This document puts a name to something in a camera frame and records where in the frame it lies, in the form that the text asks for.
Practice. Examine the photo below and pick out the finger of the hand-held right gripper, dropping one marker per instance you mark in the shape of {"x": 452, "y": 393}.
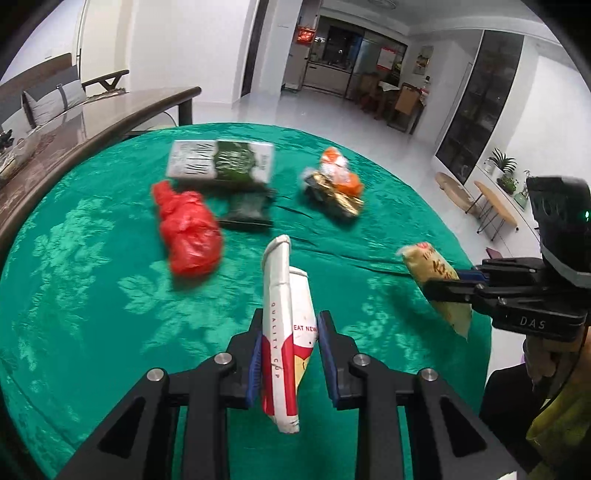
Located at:
{"x": 471, "y": 277}
{"x": 452, "y": 290}

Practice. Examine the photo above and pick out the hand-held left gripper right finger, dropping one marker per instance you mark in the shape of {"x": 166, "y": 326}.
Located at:
{"x": 325, "y": 360}

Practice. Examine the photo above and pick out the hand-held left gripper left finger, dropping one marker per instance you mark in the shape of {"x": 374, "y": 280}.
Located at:
{"x": 255, "y": 364}

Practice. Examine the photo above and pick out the yellow snack packet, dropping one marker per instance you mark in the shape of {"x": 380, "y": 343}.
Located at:
{"x": 429, "y": 267}

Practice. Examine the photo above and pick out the red white paper cup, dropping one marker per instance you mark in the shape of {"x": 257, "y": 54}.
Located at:
{"x": 279, "y": 300}

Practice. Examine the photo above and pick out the red plastic bag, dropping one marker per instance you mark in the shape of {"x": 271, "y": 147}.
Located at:
{"x": 189, "y": 235}

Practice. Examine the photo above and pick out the orange snack wrapper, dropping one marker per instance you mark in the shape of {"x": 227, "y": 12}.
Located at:
{"x": 351, "y": 183}

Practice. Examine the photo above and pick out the gold snack wrapper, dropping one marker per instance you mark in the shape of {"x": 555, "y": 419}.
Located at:
{"x": 332, "y": 199}

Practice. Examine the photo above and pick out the black foam net sleeve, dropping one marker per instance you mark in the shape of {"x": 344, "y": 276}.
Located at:
{"x": 244, "y": 210}

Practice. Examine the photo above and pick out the dark green snack packet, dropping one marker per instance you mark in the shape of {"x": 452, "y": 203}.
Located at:
{"x": 235, "y": 161}

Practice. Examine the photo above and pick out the white green milk carton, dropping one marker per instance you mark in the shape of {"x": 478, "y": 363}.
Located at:
{"x": 189, "y": 159}

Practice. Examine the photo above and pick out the person's right forearm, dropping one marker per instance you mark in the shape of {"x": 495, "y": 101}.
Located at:
{"x": 568, "y": 415}

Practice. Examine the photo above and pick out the person's right hand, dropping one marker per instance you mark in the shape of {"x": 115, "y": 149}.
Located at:
{"x": 538, "y": 360}

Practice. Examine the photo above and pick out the wooden stool metal legs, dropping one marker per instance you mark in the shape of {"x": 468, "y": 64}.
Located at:
{"x": 496, "y": 203}

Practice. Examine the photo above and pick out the low oval wooden stool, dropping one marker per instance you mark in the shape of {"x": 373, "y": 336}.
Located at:
{"x": 455, "y": 189}

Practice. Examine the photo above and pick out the potted plant green pot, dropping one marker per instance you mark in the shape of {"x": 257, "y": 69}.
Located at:
{"x": 525, "y": 196}

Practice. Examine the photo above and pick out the small potted plant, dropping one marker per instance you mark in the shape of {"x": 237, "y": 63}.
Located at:
{"x": 508, "y": 183}

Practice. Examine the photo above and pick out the dark cloth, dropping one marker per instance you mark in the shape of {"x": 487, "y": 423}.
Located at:
{"x": 503, "y": 401}

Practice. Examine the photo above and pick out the potted plant white pot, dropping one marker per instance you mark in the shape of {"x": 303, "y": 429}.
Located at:
{"x": 501, "y": 160}

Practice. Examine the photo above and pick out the green floral tablecloth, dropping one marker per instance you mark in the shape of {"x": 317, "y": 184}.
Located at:
{"x": 115, "y": 300}

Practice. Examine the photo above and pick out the dark glass cabinet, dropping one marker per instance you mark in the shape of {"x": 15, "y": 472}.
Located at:
{"x": 480, "y": 106}

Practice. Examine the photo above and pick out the wooden dining chair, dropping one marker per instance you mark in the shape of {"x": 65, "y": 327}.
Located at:
{"x": 406, "y": 104}
{"x": 369, "y": 90}

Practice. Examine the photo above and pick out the wooden dining table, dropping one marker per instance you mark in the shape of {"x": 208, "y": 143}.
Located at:
{"x": 385, "y": 87}

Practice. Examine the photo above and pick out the glass sliding door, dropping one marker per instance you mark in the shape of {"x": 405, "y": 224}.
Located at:
{"x": 341, "y": 55}

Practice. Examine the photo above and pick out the round ceiling lamp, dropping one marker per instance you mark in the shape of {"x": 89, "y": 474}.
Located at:
{"x": 383, "y": 3}

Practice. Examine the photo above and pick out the brown wooden coffee table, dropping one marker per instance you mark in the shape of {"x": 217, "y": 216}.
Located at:
{"x": 92, "y": 120}

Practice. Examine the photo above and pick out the dark door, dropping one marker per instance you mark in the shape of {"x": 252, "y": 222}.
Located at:
{"x": 254, "y": 55}

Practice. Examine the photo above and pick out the grey cushion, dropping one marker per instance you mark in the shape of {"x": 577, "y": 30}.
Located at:
{"x": 73, "y": 90}
{"x": 41, "y": 106}

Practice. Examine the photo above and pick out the white door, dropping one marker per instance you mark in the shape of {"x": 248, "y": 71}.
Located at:
{"x": 106, "y": 41}

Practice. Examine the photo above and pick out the dark wooden sofa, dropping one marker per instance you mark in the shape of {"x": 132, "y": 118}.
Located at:
{"x": 46, "y": 67}

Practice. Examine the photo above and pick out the framed wall picture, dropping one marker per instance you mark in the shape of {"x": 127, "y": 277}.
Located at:
{"x": 424, "y": 60}

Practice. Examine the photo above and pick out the red white wall calendar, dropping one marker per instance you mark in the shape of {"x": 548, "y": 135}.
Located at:
{"x": 387, "y": 57}

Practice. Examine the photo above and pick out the red wall poster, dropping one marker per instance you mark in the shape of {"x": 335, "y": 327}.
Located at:
{"x": 306, "y": 36}

